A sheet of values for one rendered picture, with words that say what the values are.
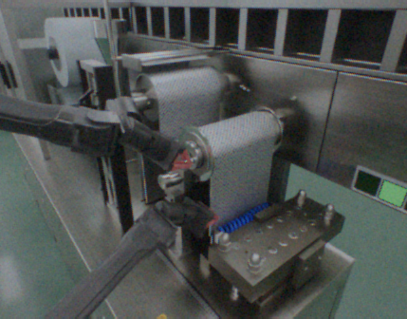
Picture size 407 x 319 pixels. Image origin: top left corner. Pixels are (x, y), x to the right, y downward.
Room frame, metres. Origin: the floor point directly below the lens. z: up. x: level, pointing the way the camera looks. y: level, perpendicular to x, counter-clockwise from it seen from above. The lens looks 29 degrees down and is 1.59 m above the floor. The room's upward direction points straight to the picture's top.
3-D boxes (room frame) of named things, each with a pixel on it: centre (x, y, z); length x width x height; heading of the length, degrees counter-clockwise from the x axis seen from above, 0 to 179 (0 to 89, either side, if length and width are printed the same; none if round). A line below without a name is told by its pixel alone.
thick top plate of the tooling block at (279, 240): (0.63, -0.23, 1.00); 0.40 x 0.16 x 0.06; 128
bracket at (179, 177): (0.68, 0.06, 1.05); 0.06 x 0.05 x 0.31; 128
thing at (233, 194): (0.70, -0.12, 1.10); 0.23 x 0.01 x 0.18; 128
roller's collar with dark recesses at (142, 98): (0.86, 0.18, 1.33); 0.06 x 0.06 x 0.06; 38
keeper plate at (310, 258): (0.57, -0.30, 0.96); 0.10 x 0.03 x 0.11; 128
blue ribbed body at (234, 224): (0.68, -0.14, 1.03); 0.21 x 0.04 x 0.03; 128
